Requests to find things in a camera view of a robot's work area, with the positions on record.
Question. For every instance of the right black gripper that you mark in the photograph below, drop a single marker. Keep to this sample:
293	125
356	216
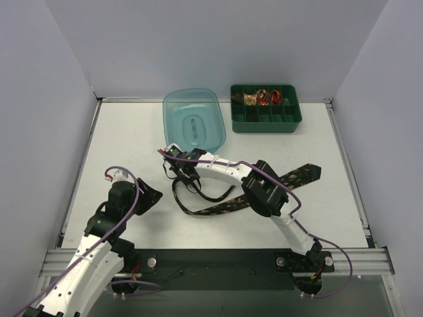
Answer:
182	170

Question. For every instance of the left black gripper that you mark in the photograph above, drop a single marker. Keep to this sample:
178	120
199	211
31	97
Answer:
145	197

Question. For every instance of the black gold patterned tie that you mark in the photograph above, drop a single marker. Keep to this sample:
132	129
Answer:
296	178

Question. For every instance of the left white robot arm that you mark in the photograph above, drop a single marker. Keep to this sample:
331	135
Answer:
101	253

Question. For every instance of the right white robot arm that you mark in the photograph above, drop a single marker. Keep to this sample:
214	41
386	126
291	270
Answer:
251	185

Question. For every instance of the teal plastic tub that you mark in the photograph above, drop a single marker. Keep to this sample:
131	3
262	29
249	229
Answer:
192	119

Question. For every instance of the dark rolled tie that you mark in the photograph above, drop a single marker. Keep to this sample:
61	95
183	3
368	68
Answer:
237	98

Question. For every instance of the beige patterned rolled tie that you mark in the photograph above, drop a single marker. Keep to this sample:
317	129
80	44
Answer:
250	99

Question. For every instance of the red black patterned rolled tie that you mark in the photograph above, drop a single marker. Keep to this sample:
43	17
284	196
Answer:
262	97

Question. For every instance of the green compartment organizer box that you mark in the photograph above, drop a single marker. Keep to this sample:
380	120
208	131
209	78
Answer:
266	119

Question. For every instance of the orange black rolled tie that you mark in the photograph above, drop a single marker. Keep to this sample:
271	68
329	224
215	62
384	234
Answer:
276	97

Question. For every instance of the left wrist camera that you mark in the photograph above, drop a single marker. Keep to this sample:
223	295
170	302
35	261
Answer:
117	175

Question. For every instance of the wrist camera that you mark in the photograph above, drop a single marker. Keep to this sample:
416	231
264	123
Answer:
171	151
117	175

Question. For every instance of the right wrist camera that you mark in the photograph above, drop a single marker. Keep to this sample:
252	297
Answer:
171	151

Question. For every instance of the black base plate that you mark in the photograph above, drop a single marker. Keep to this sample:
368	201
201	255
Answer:
225	269

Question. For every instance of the aluminium rail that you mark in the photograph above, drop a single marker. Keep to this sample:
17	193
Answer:
365	261

